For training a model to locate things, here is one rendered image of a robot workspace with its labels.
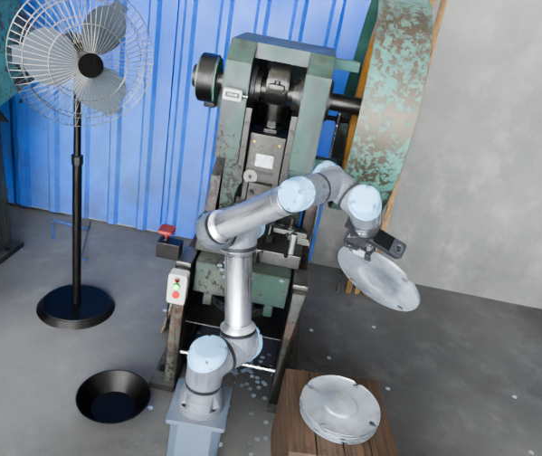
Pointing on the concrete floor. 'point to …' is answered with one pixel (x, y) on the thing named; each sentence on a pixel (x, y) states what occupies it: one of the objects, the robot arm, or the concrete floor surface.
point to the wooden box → (290, 432)
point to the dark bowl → (113, 396)
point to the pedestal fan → (72, 60)
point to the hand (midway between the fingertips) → (373, 255)
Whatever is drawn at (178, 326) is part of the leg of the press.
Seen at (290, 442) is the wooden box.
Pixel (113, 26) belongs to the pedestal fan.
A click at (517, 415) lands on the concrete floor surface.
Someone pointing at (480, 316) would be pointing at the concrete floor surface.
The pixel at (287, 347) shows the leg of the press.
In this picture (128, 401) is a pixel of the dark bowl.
